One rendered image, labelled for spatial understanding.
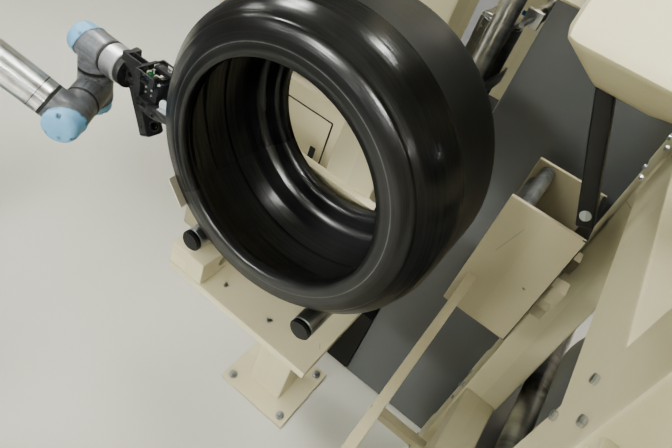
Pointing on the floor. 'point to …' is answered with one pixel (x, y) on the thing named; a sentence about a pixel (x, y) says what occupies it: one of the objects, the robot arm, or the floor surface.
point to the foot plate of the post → (276, 407)
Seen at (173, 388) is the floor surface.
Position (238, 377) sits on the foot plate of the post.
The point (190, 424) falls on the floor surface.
